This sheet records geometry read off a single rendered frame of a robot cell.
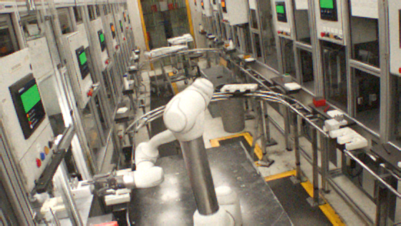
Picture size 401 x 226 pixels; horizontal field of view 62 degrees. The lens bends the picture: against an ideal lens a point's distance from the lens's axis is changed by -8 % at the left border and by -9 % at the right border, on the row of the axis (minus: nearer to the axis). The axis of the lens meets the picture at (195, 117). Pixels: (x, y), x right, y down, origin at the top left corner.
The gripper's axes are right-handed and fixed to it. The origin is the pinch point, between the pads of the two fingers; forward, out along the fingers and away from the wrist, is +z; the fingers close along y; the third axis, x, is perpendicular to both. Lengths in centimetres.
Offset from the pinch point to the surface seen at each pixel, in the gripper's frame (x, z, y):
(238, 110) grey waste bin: -277, -140, -69
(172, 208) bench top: -20, -41, -35
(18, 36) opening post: 23, 5, 85
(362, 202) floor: -66, -200, -99
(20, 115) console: 52, 2, 59
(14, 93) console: 51, 2, 67
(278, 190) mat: -115, -138, -99
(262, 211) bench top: 3, -92, -34
